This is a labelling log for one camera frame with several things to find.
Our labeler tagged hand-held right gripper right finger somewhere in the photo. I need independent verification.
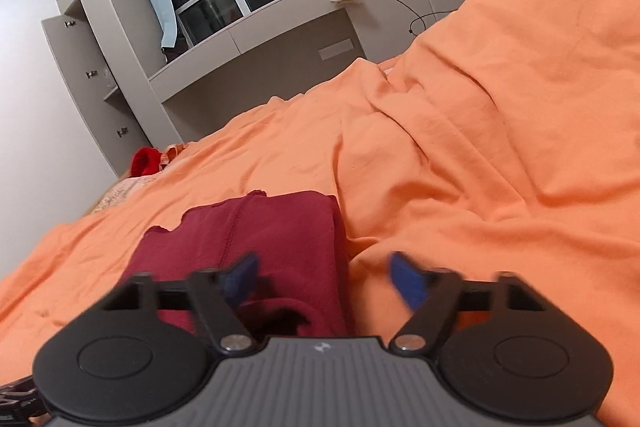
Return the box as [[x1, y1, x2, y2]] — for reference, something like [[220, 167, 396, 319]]
[[389, 251, 548, 355]]

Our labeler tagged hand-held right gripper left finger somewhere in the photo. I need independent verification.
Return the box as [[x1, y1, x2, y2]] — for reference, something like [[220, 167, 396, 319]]
[[100, 252, 262, 354]]

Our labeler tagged maroon knit sweater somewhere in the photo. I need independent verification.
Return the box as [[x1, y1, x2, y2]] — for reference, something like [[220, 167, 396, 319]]
[[127, 189, 352, 341]]

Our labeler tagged small orange cloth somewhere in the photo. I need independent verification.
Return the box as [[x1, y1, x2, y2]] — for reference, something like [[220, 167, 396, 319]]
[[159, 143, 188, 165]]

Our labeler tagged red knitted hat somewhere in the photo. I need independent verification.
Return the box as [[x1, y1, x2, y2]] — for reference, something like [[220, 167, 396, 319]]
[[131, 147, 163, 178]]

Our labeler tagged orange bed sheet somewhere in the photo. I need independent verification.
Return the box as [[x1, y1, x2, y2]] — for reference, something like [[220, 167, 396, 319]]
[[0, 0, 640, 427]]

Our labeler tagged grey built-in desk unit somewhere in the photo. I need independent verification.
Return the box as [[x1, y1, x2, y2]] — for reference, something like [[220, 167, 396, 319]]
[[41, 0, 481, 148]]

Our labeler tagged white outlet plate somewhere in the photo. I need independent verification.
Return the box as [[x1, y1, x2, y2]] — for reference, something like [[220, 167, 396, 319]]
[[318, 37, 355, 60]]

